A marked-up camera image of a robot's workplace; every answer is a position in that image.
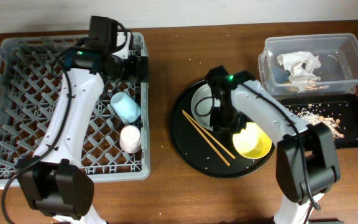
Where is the yellow bowl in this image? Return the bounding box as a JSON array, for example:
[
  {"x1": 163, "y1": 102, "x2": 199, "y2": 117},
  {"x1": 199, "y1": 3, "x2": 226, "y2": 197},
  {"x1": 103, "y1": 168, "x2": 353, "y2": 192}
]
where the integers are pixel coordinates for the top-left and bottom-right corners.
[{"x1": 232, "y1": 122, "x2": 273, "y2": 159}]

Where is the blue cup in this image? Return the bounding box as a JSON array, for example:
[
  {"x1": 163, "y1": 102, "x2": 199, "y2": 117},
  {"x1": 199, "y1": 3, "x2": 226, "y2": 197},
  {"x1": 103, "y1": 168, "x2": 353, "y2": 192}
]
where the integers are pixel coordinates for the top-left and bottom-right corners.
[{"x1": 110, "y1": 92, "x2": 141, "y2": 123}]

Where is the grey round plate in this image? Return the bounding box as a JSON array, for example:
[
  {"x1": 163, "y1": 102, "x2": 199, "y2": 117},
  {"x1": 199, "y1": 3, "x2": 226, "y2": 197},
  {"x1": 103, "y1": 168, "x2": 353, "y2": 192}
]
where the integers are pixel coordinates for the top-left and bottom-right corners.
[{"x1": 191, "y1": 84, "x2": 220, "y2": 131}]

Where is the grey dishwasher rack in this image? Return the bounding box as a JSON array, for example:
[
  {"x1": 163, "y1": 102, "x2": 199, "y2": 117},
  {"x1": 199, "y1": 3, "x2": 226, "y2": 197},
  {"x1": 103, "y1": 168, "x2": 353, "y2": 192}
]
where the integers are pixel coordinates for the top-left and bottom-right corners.
[{"x1": 0, "y1": 35, "x2": 150, "y2": 189}]

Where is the food scraps pile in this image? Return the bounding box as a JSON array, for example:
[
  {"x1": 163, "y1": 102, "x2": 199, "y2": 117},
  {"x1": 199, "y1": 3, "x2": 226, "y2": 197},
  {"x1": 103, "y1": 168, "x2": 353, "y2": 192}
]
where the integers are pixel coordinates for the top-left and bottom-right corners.
[{"x1": 296, "y1": 104, "x2": 345, "y2": 139}]

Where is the white tissue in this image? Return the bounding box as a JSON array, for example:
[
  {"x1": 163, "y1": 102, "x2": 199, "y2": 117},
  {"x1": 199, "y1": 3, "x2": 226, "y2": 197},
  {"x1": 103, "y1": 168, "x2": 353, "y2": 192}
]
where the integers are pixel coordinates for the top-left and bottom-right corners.
[{"x1": 277, "y1": 51, "x2": 321, "y2": 83}]

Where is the clear plastic bin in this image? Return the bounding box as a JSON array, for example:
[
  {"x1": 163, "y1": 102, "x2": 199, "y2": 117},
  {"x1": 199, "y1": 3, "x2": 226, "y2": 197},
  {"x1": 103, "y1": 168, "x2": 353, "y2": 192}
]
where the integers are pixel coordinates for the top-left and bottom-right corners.
[{"x1": 259, "y1": 33, "x2": 358, "y2": 98}]

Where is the round black tray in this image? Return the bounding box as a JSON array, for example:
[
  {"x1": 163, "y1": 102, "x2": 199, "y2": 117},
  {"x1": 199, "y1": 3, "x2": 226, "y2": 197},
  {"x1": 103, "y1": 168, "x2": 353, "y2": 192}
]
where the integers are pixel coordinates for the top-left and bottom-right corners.
[{"x1": 169, "y1": 80, "x2": 275, "y2": 178}]

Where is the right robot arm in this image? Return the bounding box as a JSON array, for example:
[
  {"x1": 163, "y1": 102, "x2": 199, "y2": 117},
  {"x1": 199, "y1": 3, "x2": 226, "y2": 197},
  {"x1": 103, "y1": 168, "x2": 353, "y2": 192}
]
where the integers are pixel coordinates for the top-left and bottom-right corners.
[{"x1": 205, "y1": 66, "x2": 341, "y2": 223}]

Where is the pink cup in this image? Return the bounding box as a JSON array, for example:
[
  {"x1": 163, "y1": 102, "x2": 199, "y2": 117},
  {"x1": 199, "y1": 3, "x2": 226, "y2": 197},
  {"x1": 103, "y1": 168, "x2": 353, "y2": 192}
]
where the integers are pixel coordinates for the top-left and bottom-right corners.
[{"x1": 119, "y1": 125, "x2": 141, "y2": 154}]

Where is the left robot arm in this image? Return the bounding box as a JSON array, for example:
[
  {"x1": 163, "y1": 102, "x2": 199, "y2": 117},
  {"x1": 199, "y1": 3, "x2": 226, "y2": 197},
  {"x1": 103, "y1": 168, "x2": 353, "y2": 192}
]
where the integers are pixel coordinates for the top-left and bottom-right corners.
[{"x1": 14, "y1": 16, "x2": 149, "y2": 223}]

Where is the black rectangular tray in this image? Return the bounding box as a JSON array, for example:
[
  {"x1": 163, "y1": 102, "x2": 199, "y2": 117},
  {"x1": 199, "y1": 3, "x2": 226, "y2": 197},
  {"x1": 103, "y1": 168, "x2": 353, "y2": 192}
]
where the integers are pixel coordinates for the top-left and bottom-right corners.
[{"x1": 282, "y1": 94, "x2": 358, "y2": 149}]

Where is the wooden chopstick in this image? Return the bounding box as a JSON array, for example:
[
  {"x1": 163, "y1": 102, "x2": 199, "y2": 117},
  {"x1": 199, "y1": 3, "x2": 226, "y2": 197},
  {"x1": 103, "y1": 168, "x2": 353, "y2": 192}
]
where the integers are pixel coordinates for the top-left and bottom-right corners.
[
  {"x1": 190, "y1": 116, "x2": 236, "y2": 159},
  {"x1": 182, "y1": 110, "x2": 230, "y2": 167}
]

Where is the brown snack wrapper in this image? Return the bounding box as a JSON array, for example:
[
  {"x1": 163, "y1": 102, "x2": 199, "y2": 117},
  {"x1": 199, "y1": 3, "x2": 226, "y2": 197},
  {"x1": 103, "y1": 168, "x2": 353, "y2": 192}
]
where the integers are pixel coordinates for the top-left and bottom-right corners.
[{"x1": 284, "y1": 82, "x2": 330, "y2": 93}]

